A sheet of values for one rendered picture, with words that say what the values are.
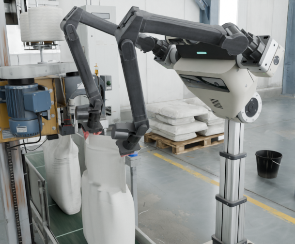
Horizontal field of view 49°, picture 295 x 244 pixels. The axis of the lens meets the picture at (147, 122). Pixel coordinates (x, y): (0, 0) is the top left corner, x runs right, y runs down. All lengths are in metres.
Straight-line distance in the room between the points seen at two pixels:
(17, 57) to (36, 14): 2.94
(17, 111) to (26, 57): 2.99
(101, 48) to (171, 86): 2.19
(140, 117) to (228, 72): 0.40
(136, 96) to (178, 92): 6.21
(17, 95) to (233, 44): 0.98
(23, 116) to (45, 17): 0.47
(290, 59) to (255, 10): 1.92
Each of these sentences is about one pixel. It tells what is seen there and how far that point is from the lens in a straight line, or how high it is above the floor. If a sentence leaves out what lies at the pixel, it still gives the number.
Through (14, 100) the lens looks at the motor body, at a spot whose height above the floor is 1.26.
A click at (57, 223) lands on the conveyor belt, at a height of 0.38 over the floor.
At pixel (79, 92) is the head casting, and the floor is 1.25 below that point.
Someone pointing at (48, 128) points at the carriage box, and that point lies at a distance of 1.86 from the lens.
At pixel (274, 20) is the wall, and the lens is 9.67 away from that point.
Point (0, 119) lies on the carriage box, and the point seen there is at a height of 1.15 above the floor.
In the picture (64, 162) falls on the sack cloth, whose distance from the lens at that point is 2.22.
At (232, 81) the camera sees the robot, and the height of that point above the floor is 1.35.
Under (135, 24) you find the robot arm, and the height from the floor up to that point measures 1.56.
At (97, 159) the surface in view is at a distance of 1.59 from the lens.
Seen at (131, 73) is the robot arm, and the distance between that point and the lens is 1.13.
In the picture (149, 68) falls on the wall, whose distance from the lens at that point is 6.88.
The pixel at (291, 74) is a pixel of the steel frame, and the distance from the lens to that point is 10.11.
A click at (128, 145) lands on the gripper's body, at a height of 1.09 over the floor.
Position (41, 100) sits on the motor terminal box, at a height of 1.26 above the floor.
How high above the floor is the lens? 1.50
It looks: 13 degrees down
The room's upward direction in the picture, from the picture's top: 1 degrees counter-clockwise
